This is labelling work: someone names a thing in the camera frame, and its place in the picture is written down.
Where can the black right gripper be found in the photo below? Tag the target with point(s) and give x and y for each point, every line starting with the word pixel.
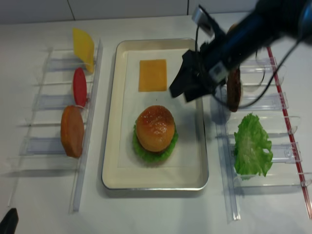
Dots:
pixel 201 72

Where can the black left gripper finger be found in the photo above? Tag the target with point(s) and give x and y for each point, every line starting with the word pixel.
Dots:
pixel 9 223

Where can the sesame bun half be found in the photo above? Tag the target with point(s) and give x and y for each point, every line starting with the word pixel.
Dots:
pixel 155 128
pixel 232 27

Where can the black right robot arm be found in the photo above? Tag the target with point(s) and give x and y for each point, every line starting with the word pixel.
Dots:
pixel 269 21

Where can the flat orange cheese slice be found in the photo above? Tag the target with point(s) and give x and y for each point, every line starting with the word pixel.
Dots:
pixel 152 75

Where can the upright brown meat patty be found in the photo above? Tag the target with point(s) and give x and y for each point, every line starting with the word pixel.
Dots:
pixel 234 90

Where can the large green lettuce leaf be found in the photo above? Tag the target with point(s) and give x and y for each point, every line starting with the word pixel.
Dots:
pixel 252 149

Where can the green lettuce under patty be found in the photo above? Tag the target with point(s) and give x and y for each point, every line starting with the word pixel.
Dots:
pixel 153 157

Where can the red tomato slice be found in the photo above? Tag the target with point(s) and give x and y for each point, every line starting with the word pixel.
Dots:
pixel 79 87

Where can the upright yellow cheese slice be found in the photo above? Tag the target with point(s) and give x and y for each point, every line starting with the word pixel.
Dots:
pixel 84 48

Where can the white tray liner paper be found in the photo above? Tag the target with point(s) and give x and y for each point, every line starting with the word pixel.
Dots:
pixel 187 152

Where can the white rectangular metal tray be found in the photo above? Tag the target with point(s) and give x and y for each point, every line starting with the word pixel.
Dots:
pixel 151 178

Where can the clear acrylic rack right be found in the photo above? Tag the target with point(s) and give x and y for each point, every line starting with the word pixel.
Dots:
pixel 261 95

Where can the clear acrylic rack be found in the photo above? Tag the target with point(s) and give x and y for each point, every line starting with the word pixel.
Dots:
pixel 41 151
pixel 261 95

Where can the clear acrylic rack left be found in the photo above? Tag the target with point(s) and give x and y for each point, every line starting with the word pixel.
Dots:
pixel 41 151

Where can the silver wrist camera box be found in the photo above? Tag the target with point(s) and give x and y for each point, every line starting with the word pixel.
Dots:
pixel 201 18

